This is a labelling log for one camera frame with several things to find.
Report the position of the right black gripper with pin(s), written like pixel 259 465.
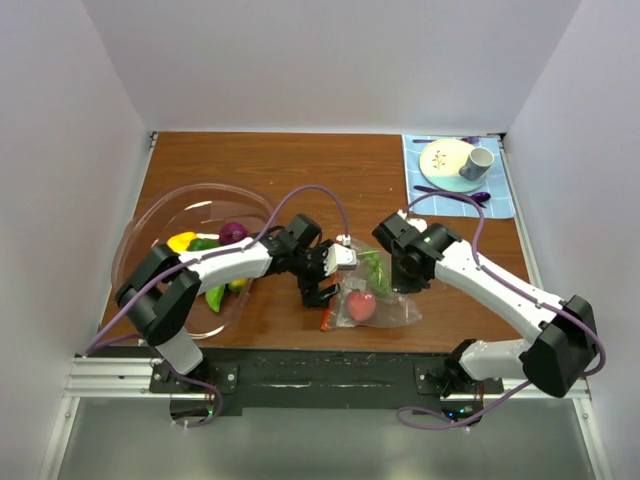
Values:
pixel 407 286

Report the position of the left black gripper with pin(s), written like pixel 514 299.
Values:
pixel 312 296

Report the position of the pink fake peach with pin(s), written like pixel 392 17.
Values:
pixel 360 305

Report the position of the clear zip top bag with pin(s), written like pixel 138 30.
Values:
pixel 392 312

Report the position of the orange fake fruit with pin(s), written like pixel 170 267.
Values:
pixel 237 285

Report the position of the purple fake onion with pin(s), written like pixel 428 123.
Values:
pixel 231 233

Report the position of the green fake pepper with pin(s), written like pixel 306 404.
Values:
pixel 202 244

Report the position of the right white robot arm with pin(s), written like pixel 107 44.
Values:
pixel 557 341

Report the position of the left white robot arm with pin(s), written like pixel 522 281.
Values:
pixel 158 295

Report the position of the purple spoon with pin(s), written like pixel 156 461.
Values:
pixel 481 197

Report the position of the cream floral plate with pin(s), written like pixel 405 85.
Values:
pixel 440 162

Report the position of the grey white mug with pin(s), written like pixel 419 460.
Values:
pixel 478 162

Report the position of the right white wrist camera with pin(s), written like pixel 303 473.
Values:
pixel 411 220

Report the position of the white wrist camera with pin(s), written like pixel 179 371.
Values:
pixel 339 258
pixel 411 220

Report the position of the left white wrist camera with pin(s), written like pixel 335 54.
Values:
pixel 339 258

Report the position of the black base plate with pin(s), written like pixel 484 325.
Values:
pixel 316 379

